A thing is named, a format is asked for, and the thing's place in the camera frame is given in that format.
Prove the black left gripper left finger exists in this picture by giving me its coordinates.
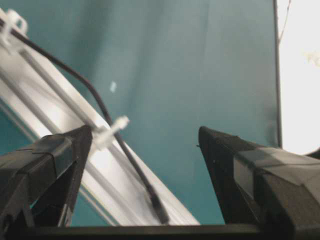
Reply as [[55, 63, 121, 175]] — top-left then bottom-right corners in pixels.
[[0, 125, 93, 240]]

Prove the white zip-tie ring middle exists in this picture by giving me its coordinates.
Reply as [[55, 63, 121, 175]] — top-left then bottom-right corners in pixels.
[[0, 8, 28, 55]]

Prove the white zip-tie ring far end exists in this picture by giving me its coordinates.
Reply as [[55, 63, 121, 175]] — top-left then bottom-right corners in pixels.
[[89, 115, 131, 152]]

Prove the aluminium extrusion rail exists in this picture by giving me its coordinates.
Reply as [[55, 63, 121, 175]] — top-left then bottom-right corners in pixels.
[[0, 9, 198, 233]]

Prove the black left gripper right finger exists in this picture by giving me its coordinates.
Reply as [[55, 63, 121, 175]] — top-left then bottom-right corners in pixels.
[[198, 126, 320, 240]]

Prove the black USB cable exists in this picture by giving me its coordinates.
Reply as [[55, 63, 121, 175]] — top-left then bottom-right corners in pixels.
[[0, 18, 171, 225]]

